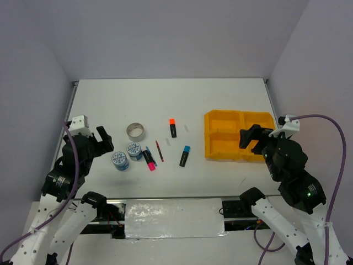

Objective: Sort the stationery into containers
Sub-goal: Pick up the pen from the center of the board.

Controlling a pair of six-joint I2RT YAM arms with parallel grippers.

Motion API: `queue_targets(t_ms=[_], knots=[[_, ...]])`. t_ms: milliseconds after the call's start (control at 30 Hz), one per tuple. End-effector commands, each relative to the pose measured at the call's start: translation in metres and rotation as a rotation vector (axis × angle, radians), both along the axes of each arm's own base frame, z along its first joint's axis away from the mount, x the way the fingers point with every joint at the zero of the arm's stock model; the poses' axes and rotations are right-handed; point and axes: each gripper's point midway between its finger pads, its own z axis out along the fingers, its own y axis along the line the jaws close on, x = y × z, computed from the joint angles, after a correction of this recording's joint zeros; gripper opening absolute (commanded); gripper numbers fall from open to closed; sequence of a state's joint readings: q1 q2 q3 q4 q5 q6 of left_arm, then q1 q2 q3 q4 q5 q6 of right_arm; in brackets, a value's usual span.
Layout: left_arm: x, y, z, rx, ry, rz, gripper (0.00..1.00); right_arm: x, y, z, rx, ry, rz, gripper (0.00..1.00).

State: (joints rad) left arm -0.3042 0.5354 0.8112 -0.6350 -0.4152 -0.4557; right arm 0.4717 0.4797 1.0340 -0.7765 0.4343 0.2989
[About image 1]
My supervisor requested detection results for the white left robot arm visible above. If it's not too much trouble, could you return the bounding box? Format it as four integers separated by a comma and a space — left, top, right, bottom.
1, 122, 114, 264

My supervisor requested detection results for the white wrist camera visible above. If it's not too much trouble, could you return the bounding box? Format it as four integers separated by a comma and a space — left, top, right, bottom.
269, 114, 300, 138
68, 115, 92, 137

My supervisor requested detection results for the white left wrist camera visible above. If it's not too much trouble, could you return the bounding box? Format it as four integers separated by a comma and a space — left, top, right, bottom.
68, 115, 92, 137

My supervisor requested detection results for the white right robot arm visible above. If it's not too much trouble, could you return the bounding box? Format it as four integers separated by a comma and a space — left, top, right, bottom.
239, 124, 352, 264

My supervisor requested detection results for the silver tape roll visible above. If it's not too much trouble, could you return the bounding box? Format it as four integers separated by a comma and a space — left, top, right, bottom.
126, 123, 145, 142

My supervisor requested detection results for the orange cap highlighter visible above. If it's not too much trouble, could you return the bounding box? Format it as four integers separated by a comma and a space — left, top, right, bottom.
169, 119, 177, 138

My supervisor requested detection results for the pink cap highlighter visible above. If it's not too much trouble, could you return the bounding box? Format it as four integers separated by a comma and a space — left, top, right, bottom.
142, 150, 156, 171

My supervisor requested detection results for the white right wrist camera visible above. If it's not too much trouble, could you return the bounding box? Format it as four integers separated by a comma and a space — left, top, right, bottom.
269, 114, 300, 138

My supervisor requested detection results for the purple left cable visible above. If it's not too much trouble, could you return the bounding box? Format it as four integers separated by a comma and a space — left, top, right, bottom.
0, 121, 81, 260

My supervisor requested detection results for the yellow compartment tray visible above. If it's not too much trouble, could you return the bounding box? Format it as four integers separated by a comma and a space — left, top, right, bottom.
204, 110, 275, 162

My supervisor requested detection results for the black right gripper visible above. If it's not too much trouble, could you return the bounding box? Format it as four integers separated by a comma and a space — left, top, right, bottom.
238, 121, 291, 179

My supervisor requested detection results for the blue pen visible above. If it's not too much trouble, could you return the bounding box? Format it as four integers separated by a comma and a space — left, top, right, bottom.
146, 146, 158, 167

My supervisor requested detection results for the blue cap highlighter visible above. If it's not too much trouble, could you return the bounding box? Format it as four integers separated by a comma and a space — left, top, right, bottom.
179, 145, 190, 167

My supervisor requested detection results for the red pen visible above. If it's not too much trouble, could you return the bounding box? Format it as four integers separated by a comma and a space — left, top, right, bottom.
155, 140, 164, 162

